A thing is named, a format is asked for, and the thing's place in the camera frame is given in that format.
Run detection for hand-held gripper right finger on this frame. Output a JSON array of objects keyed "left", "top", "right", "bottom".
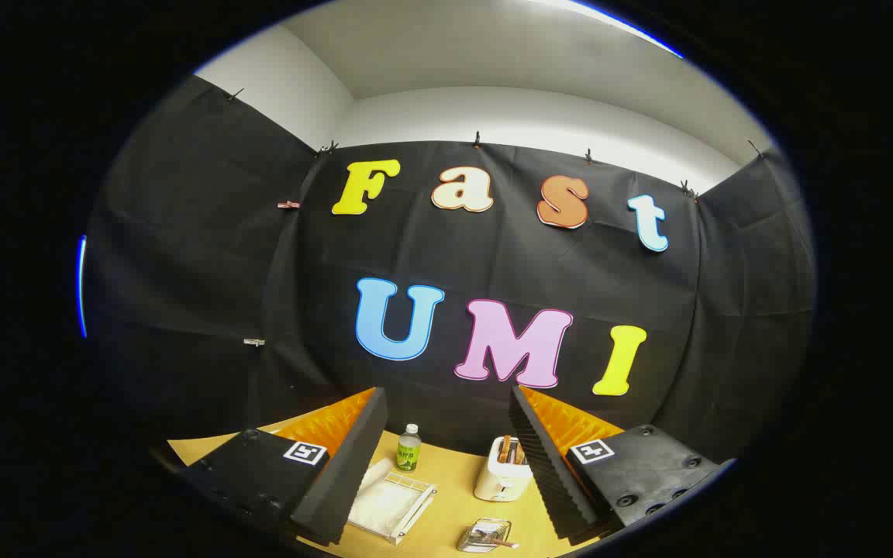
[{"left": 509, "top": 385, "right": 726, "bottom": 543}]

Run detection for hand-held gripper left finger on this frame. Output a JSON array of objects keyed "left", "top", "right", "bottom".
[{"left": 179, "top": 387, "right": 389, "bottom": 547}]

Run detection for white wire dish rack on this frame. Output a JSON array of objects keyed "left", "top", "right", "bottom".
[{"left": 348, "top": 457, "right": 438, "bottom": 546}]

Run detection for metal wire basket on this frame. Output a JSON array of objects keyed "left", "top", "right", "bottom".
[{"left": 458, "top": 518, "right": 514, "bottom": 553}]

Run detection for cream white toaster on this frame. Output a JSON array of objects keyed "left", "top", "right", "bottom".
[{"left": 474, "top": 436, "right": 534, "bottom": 502}]

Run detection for green label drink bottle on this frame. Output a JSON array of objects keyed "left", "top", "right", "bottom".
[{"left": 396, "top": 424, "right": 422, "bottom": 473}]

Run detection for row of black cloth clips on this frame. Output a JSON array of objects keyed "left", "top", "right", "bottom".
[{"left": 228, "top": 88, "right": 765, "bottom": 198}]

